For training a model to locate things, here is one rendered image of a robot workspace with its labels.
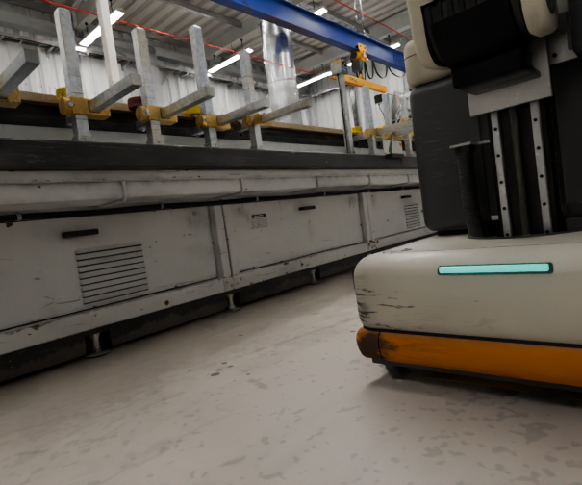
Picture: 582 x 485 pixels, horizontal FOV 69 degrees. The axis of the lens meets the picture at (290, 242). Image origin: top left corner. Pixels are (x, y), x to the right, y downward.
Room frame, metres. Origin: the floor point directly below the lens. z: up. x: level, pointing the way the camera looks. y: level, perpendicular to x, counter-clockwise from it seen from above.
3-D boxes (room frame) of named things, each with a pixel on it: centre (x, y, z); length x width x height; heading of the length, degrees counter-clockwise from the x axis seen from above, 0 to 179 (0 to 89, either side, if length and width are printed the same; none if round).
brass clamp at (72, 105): (1.33, 0.57, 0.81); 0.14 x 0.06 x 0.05; 138
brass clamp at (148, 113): (1.52, 0.40, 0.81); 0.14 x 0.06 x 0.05; 138
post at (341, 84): (2.43, -0.40, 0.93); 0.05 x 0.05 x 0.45; 48
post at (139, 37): (1.50, 0.42, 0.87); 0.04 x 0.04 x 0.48; 48
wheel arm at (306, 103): (1.86, 0.01, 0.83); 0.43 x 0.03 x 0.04; 48
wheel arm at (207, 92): (1.49, 0.34, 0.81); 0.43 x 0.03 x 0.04; 48
